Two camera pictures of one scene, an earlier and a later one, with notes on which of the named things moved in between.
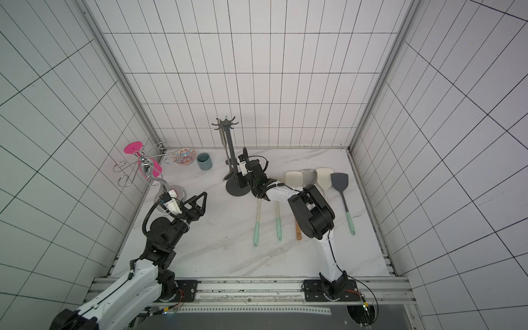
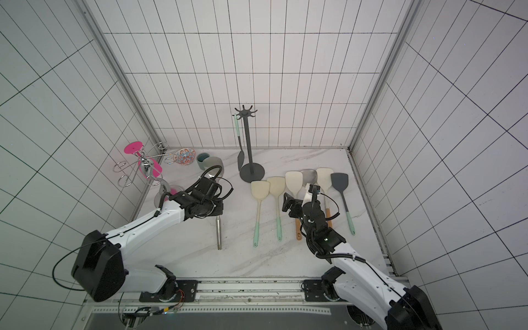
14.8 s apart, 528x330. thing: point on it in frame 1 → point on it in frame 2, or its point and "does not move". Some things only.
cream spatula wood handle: [294, 179] does not move
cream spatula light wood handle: [324, 178] does not move
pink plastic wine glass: [148, 168] does not move
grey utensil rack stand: [233, 185] → [251, 172]
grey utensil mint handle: [231, 170] → [240, 158]
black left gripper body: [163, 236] → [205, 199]
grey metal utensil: [223, 138] → [218, 225]
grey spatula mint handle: [340, 181] does not move
